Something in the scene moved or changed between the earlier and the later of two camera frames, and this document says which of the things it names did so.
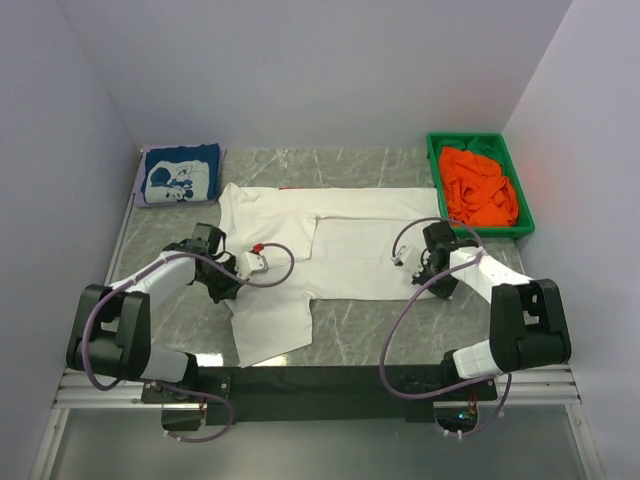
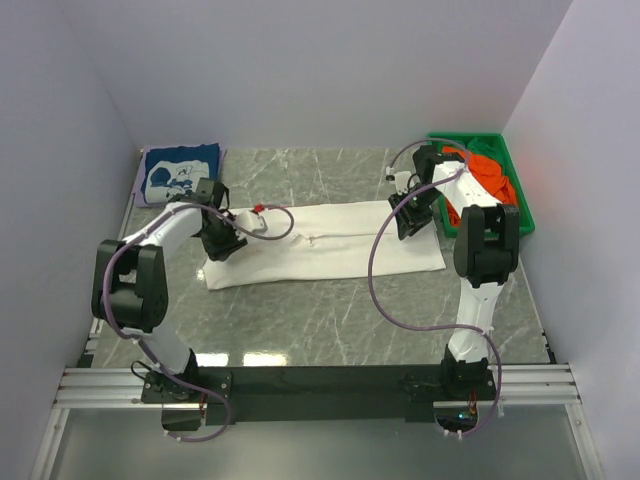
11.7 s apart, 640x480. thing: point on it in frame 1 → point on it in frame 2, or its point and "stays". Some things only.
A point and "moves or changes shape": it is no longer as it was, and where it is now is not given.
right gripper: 430,276 → 413,220
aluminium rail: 78,390 stays
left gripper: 223,286 → 226,245
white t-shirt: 342,241 moves or changes shape
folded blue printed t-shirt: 178,174 stays
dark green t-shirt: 490,146 stays
